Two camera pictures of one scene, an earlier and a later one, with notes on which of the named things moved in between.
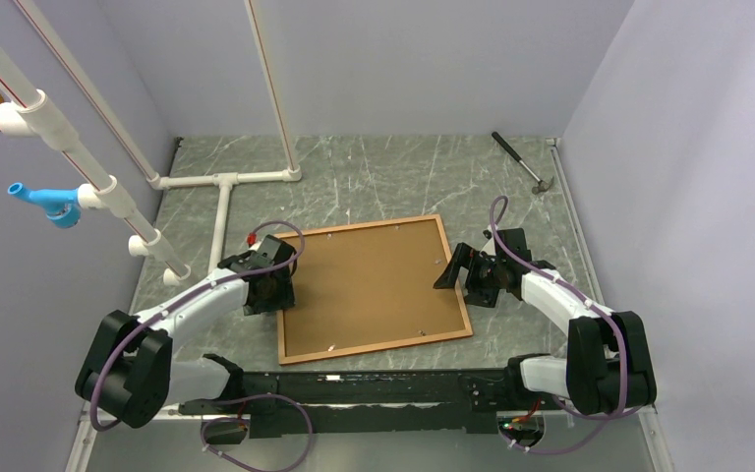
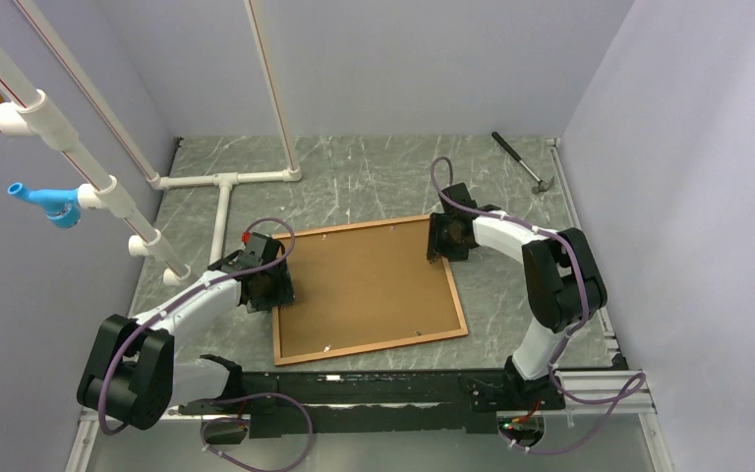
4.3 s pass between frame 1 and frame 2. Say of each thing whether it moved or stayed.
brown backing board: stayed
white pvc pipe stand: stayed
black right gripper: moved
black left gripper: stayed
